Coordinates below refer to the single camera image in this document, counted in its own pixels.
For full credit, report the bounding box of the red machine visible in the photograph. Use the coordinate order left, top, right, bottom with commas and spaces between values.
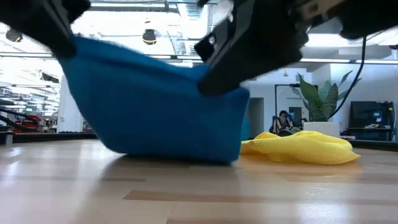
12, 114, 43, 134

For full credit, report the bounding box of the black hanging cable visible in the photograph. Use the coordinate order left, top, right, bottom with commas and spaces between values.
328, 35, 368, 119

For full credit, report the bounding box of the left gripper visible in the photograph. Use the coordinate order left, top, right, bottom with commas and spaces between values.
0, 0, 91, 59

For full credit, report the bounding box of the blue microfiber towel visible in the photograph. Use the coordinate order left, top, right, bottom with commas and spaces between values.
58, 35, 251, 165

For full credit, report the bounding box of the black aluminium table frame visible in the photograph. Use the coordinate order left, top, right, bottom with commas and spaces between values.
0, 132, 398, 152

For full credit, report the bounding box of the person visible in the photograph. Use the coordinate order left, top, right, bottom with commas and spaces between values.
272, 110, 295, 135

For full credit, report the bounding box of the silver ceiling duct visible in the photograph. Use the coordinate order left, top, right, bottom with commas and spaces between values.
177, 0, 215, 68

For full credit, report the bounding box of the white pillar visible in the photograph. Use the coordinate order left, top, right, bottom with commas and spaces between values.
57, 74, 79, 134

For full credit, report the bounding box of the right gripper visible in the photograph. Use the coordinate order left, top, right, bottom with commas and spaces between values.
194, 0, 309, 96

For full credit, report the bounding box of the black equipment cabinet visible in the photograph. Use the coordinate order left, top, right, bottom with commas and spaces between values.
340, 101, 396, 142

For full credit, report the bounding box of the green plant in white pot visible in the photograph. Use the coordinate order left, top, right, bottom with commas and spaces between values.
291, 70, 363, 138

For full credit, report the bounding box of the black metal frame stand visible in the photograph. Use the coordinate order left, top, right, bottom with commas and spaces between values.
274, 83, 301, 125

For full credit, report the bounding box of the yellow microfiber towel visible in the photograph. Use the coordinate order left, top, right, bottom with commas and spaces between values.
240, 130, 361, 166

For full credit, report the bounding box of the black ceiling camera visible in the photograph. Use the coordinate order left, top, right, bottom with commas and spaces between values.
5, 27, 23, 44
142, 29, 157, 45

